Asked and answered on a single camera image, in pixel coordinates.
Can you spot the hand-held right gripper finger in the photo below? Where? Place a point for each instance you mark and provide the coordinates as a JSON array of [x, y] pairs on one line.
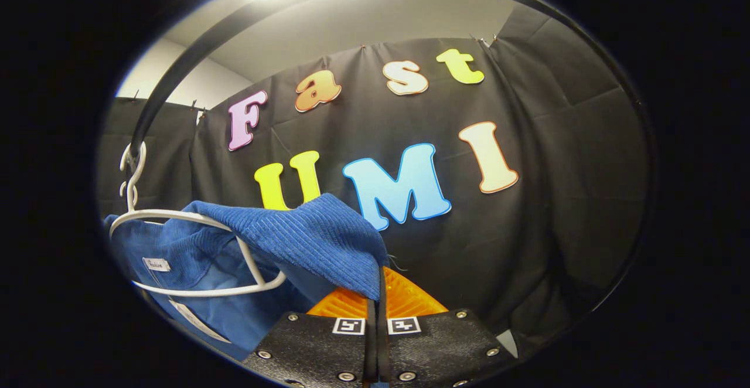
[[384, 347], [371, 347]]

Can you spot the black metal clothes rack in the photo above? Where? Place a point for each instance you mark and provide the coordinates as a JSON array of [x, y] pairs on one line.
[[161, 86]]

